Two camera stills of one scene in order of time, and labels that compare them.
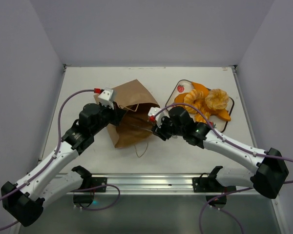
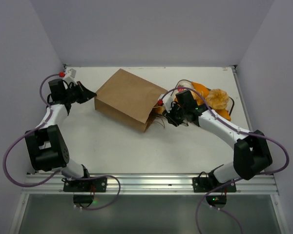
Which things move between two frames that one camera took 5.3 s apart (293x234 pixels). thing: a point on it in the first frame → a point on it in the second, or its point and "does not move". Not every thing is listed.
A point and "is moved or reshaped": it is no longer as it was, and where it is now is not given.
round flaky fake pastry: (217, 99) does not move
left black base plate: (95, 181) does not move
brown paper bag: (136, 125) is moved or reshaped
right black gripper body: (159, 130) → (174, 117)
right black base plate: (211, 184) does not move
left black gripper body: (107, 116) → (72, 94)
